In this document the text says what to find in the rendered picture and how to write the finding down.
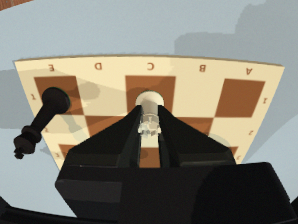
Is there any cream and brown chessboard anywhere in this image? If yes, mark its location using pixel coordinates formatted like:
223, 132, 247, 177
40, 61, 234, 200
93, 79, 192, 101
15, 54, 285, 170

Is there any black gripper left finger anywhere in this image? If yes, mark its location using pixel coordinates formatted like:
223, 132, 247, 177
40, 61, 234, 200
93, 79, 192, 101
62, 105, 142, 168

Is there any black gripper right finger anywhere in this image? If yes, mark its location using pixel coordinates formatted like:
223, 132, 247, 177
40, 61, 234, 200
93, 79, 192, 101
158, 105, 237, 167

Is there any black chess piece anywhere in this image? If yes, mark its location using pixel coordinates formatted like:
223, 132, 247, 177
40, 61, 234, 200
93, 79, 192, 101
13, 87, 71, 159

